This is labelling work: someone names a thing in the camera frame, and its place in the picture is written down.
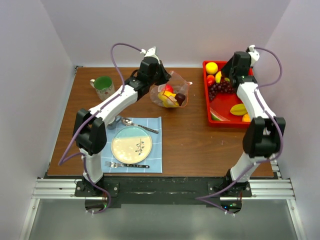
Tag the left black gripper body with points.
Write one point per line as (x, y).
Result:
(153, 79)

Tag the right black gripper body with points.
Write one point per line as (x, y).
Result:
(232, 74)

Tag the red apple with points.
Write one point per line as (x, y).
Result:
(168, 88)

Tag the yellow bell pepper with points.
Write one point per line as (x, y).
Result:
(163, 95)

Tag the clear zip top bag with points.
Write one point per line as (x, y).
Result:
(179, 85)

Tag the white garlic bulb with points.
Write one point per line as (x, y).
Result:
(173, 100)

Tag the dark purple fruit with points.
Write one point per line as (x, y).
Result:
(180, 98)

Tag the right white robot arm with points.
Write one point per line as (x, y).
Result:
(263, 140)

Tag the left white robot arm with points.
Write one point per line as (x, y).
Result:
(90, 125)

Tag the small yellow banana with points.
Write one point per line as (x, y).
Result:
(218, 77)

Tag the yellow lemon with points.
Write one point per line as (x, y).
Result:
(211, 68)

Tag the purple grape bunch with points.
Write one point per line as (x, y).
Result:
(223, 87)

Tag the small red tomato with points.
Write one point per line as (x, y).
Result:
(210, 80)

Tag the red plastic bin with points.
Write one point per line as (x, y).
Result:
(222, 103)

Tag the green yellow starfruit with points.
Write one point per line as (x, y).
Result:
(238, 110)

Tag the orange yellow fruit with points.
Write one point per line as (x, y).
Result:
(246, 118)

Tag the watermelon slice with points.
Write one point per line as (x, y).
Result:
(215, 116)

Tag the green floral mug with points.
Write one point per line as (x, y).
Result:
(103, 86)

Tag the metal spoon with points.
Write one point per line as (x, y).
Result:
(127, 122)

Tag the small white cup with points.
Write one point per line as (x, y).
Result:
(113, 124)

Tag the cream and teal plate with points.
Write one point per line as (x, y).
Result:
(131, 145)

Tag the blue checked placemat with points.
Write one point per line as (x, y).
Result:
(154, 159)

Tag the metal fork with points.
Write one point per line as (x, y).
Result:
(125, 165)

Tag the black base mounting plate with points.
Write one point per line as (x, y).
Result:
(159, 190)

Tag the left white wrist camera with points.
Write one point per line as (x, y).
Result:
(151, 52)

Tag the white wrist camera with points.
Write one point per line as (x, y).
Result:
(151, 52)
(254, 54)

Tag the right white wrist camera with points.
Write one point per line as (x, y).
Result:
(254, 54)

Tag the aluminium frame rail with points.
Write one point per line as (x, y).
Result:
(256, 189)

